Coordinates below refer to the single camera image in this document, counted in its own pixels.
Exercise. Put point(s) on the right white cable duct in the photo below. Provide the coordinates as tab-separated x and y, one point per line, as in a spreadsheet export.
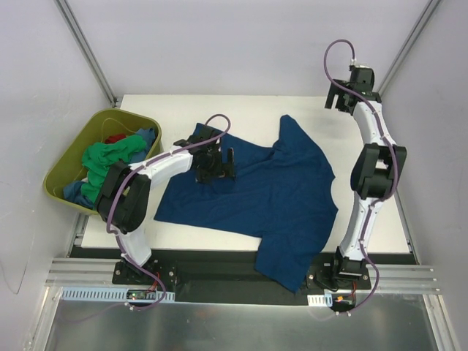
324	300

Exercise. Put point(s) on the aluminium corner post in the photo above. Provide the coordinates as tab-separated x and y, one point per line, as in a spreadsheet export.
80	39
405	50

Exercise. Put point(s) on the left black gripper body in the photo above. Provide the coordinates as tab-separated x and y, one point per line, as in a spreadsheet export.
222	165

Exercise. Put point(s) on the left white cable duct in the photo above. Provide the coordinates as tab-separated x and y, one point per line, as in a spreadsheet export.
95	294

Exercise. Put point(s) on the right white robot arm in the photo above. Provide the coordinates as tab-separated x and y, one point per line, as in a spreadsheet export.
373	179

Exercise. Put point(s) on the green t shirt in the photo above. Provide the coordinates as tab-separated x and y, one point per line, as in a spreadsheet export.
98	158

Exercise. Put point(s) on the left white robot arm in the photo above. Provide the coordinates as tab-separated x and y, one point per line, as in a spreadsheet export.
123	199

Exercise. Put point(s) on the left aluminium corner post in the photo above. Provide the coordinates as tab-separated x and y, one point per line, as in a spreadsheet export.
80	39

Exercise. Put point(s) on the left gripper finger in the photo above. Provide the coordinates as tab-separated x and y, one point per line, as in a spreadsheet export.
205	177
229	165

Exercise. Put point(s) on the red t shirt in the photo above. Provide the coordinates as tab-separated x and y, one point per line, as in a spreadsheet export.
115	138

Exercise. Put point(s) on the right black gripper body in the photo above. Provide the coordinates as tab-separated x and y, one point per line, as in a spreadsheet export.
337	96

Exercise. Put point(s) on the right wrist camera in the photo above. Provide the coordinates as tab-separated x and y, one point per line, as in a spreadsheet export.
355	65

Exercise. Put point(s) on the olive green plastic bin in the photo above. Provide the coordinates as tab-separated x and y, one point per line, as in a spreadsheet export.
99	127

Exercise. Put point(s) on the teal blue t shirt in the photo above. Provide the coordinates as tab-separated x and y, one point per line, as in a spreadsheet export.
72	191

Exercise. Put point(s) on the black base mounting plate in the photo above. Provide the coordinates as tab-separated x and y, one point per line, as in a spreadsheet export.
318	277

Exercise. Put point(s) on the aluminium frame rail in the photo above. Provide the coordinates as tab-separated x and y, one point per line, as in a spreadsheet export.
407	279

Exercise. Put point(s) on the blue printed t shirt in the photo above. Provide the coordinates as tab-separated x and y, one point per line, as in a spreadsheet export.
280	194

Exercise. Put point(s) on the right aluminium corner post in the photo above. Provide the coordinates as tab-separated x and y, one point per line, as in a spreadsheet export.
405	50

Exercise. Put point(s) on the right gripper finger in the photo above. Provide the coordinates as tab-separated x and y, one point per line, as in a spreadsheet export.
336	87
344	103

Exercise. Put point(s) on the white cable duct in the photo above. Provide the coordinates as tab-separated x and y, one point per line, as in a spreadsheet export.
324	300
95	294

